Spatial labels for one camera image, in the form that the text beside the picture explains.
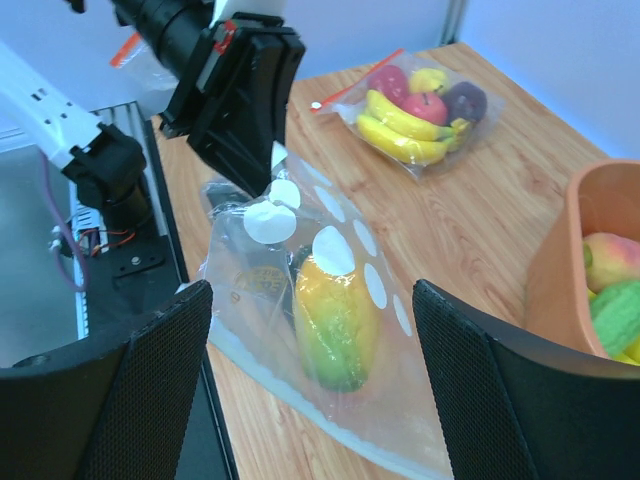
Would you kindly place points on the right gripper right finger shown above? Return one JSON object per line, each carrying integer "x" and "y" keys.
{"x": 513, "y": 405}

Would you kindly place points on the zip bag at left edge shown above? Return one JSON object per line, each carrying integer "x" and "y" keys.
{"x": 136, "y": 59}

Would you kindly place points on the fake red apple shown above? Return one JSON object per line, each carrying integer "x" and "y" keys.
{"x": 427, "y": 106}

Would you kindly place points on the fake mango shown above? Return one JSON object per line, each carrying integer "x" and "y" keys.
{"x": 337, "y": 327}

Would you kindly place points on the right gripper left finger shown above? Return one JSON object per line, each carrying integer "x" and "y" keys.
{"x": 114, "y": 405}

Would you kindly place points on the polka dot zip bag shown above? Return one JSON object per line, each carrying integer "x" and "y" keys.
{"x": 392, "y": 420}

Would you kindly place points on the fake yellow pepper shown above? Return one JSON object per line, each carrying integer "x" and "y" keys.
{"x": 427, "y": 80}

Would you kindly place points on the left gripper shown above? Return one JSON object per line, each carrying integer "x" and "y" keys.
{"x": 234, "y": 83}

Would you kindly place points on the zip bag with bananas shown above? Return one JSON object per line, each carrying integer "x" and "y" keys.
{"x": 351, "y": 101}

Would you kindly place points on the fake peach in basin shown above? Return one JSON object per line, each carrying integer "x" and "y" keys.
{"x": 609, "y": 259}

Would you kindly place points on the fake purple plum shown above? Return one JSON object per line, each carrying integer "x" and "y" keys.
{"x": 465, "y": 100}

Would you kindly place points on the fake green cucumber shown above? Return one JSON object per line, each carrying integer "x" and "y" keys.
{"x": 617, "y": 317}

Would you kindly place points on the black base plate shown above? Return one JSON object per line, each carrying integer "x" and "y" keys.
{"x": 132, "y": 272}

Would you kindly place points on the fake banana bunch in bag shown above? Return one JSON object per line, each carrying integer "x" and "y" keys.
{"x": 407, "y": 138}

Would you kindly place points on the fake red pepper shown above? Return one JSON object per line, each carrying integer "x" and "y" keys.
{"x": 391, "y": 81}

